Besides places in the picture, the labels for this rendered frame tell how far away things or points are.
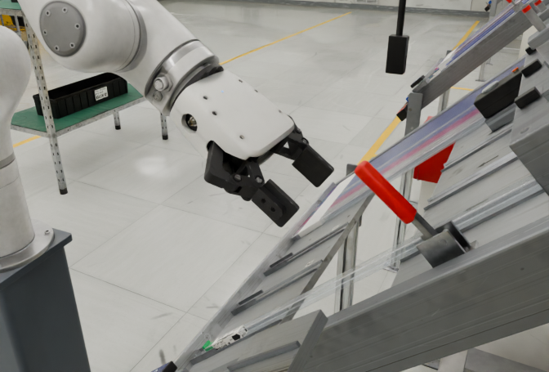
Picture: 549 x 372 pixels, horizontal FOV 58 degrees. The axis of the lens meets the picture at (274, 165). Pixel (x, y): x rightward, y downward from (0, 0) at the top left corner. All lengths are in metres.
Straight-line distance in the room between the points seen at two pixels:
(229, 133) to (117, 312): 1.57
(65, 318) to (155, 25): 0.82
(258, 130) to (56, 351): 0.85
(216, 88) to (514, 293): 0.32
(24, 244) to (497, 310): 0.89
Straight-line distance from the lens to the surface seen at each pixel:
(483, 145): 0.67
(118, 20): 0.48
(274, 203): 0.46
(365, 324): 0.44
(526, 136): 0.38
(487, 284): 0.39
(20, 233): 1.07
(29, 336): 1.15
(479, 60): 1.81
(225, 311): 0.81
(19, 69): 0.99
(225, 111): 0.48
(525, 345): 1.01
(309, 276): 0.68
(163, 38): 0.51
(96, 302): 2.06
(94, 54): 0.47
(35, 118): 3.01
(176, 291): 2.03
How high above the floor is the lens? 1.27
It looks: 25 degrees down
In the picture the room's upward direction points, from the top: straight up
